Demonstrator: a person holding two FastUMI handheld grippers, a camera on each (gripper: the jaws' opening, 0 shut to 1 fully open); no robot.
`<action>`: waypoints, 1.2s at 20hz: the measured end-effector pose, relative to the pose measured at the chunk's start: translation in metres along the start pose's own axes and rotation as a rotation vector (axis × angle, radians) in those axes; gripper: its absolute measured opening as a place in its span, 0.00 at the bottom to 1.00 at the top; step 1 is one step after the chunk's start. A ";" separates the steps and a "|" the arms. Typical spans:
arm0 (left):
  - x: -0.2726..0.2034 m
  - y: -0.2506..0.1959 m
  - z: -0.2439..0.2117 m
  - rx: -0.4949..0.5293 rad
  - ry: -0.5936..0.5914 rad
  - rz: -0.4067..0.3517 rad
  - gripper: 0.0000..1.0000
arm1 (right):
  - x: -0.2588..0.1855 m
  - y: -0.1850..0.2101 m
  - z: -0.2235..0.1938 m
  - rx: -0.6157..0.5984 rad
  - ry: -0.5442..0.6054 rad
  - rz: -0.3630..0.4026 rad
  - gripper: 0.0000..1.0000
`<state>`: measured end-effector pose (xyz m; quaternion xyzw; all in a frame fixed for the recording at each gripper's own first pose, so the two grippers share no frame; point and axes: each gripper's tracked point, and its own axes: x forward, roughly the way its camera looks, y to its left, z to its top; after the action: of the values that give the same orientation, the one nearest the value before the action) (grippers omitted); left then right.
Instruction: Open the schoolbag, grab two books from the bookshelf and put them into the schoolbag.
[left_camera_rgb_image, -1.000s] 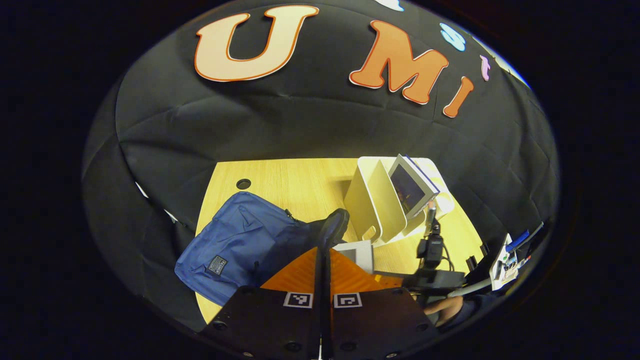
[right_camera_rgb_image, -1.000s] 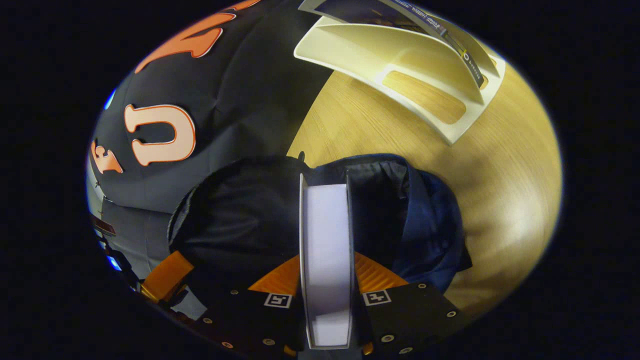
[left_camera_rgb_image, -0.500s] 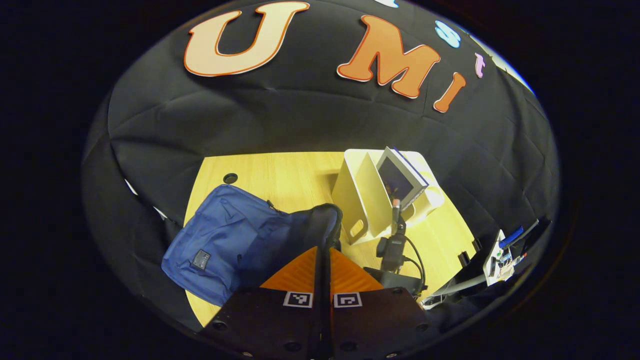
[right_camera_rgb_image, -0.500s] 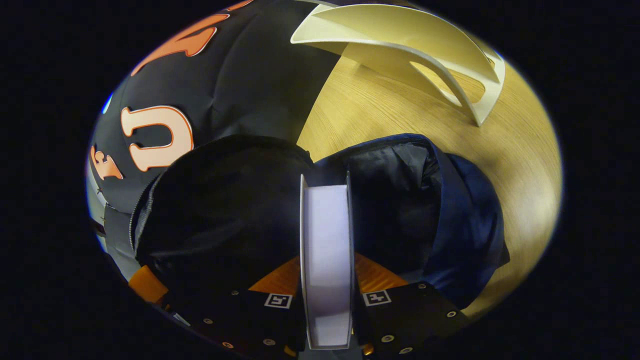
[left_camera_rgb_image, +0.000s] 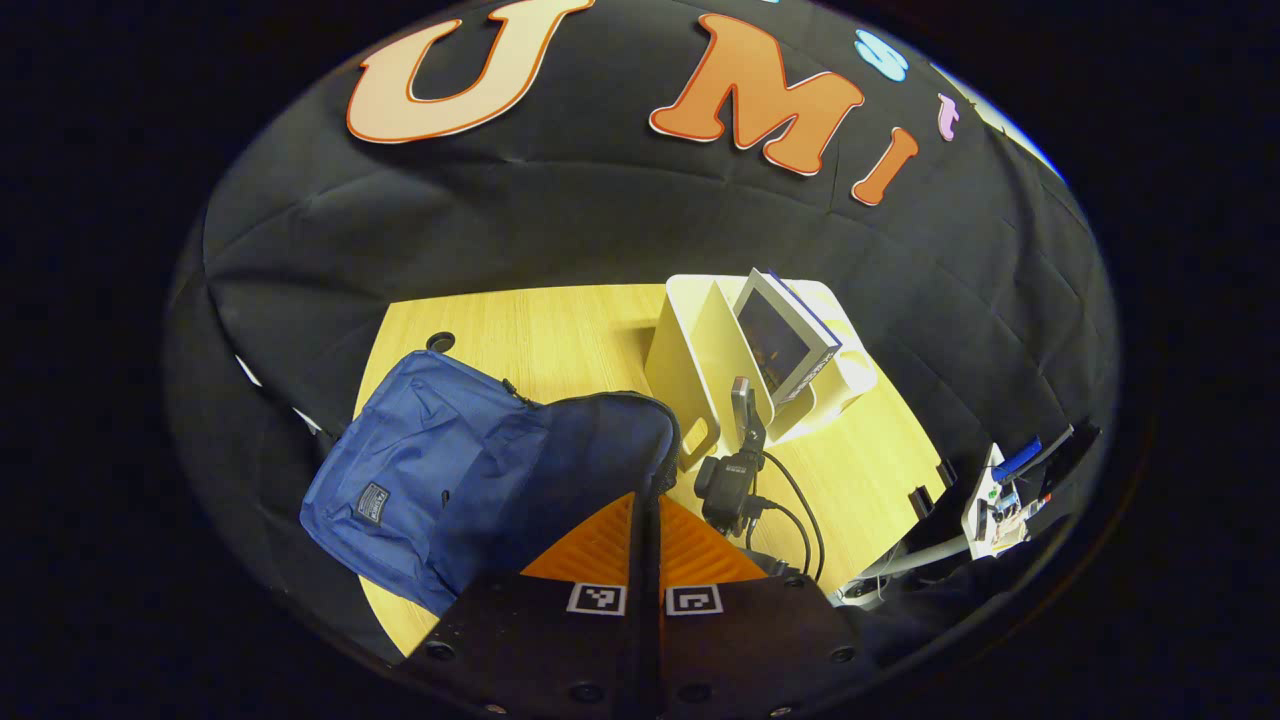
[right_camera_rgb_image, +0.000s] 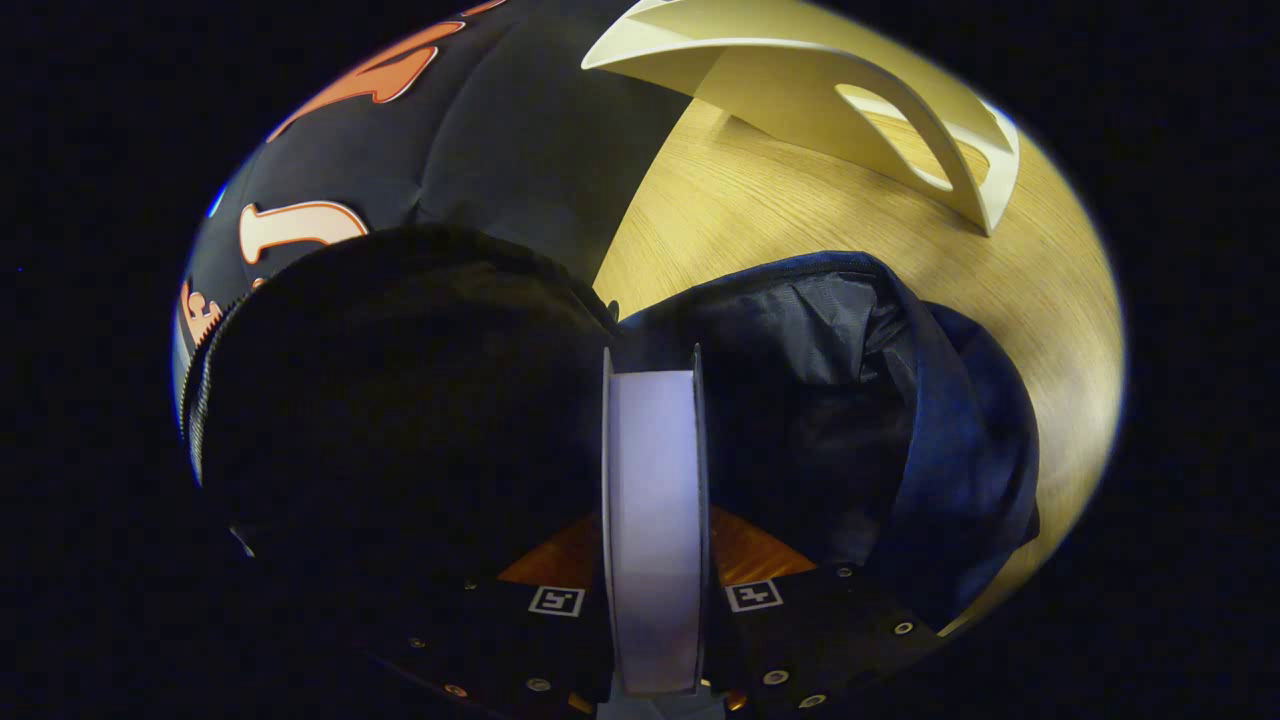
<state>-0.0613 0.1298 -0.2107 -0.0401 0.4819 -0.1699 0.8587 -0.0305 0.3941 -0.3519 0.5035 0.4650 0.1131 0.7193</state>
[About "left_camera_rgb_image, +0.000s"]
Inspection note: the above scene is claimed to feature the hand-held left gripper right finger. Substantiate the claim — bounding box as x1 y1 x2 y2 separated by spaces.
655 495 871 719

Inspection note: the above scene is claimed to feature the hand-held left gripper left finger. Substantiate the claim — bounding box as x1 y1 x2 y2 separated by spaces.
425 492 646 719

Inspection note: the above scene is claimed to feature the white bookshelf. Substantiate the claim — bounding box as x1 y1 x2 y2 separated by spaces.
645 274 879 473

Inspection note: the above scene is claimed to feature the blue cover book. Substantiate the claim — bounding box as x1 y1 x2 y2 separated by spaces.
733 268 843 406

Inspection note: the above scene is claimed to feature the blue schoolbag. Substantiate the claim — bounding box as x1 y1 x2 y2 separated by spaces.
300 350 683 616

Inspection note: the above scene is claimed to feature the grey tube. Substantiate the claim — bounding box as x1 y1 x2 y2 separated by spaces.
838 538 971 606

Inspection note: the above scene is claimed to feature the white circuit board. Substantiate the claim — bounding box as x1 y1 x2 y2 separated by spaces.
962 443 1031 558

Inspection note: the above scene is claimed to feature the blue tool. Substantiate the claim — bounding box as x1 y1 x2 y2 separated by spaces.
993 437 1043 481

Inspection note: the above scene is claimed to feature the black cable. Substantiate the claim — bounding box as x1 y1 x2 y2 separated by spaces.
758 497 811 575
762 450 825 583

